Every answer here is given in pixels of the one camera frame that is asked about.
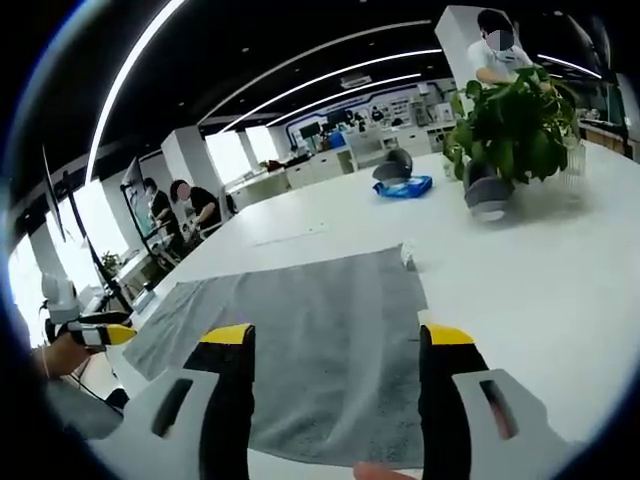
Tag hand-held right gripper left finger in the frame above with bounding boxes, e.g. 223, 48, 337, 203
89, 323, 256, 480

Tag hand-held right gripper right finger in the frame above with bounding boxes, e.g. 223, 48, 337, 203
418, 323, 586, 480

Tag grey towel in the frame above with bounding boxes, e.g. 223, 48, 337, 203
122, 244, 429, 470

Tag person's left hand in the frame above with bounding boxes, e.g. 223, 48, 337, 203
29, 335, 104, 385

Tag person's right hand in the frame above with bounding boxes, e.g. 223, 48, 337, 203
353, 461, 419, 480

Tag small green plant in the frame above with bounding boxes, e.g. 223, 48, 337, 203
99, 249, 124, 277

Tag black tripod stand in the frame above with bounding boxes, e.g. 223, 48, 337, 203
62, 169, 135, 314

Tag white table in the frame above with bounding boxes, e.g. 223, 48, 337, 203
89, 149, 640, 480

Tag white roll-up banner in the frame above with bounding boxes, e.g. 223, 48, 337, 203
118, 156, 154, 246

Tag small white crumpled object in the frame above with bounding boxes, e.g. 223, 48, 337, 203
399, 238, 419, 272

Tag grey plant pot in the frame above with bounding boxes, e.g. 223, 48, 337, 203
462, 158, 516, 222

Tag blue plastic packet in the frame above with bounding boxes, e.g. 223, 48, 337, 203
372, 174, 434, 201

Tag grey rounded container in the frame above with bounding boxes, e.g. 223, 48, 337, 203
372, 147, 414, 184

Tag clear plastic container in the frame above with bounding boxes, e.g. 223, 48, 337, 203
558, 138, 587, 177

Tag white cabinet row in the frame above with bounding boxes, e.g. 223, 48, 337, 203
224, 127, 454, 204

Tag green potted plant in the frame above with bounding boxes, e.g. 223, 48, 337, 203
443, 64, 582, 187

